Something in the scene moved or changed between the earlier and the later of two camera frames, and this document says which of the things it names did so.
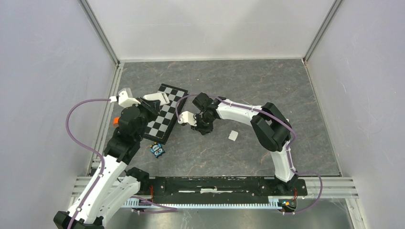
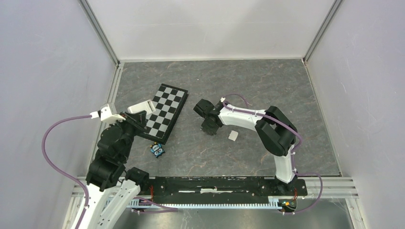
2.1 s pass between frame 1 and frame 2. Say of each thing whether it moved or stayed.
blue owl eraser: stayed
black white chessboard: stayed
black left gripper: moved
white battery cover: stayed
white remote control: moved
